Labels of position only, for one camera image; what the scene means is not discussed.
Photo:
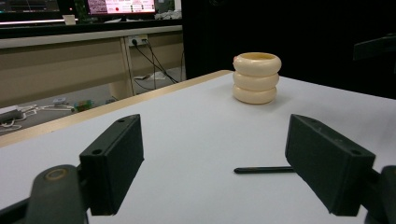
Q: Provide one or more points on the dark monitor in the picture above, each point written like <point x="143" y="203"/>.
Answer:
<point x="28" y="7"/>

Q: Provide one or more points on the black pen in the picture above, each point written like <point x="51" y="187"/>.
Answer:
<point x="264" y="170"/>

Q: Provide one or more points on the white wall socket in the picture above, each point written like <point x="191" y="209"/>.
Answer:
<point x="138" y="39"/>

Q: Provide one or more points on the long beige desk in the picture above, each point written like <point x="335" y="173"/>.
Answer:
<point x="62" y="68"/>

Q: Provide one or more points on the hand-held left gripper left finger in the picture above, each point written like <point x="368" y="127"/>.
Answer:
<point x="112" y="168"/>

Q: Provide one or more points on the cream ribbed pen holder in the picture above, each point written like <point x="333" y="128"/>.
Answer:
<point x="255" y="84"/>

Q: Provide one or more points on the green box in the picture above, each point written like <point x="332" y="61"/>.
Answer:
<point x="83" y="105"/>

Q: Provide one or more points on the small white device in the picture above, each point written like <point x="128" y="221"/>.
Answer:
<point x="59" y="101"/>

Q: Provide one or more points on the monitor with pink screen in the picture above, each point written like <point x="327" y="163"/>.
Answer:
<point x="121" y="6"/>

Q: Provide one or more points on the black curtain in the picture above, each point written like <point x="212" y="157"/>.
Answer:
<point x="311" y="31"/>

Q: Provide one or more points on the white paper cup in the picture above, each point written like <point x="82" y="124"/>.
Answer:
<point x="69" y="19"/>

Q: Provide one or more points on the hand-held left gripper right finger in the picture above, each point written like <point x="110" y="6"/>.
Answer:
<point x="327" y="168"/>

